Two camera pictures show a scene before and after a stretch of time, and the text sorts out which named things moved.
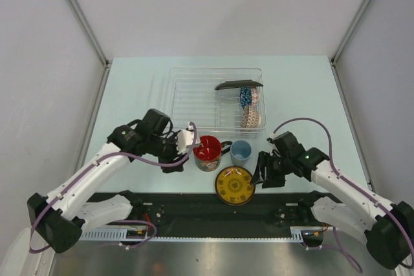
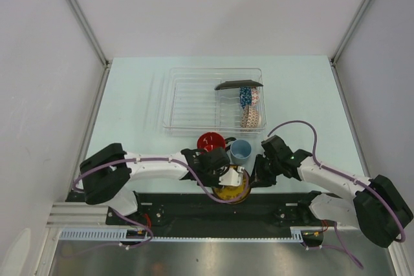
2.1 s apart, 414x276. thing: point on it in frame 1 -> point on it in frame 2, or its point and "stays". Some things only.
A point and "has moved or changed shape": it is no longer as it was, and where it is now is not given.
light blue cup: (240, 152) stays
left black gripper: (174, 154) -> (215, 181)
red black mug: (208, 153) has moved or changed shape
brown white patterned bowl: (251, 117) stays
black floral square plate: (237, 84) stays
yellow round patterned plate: (233, 186) stays
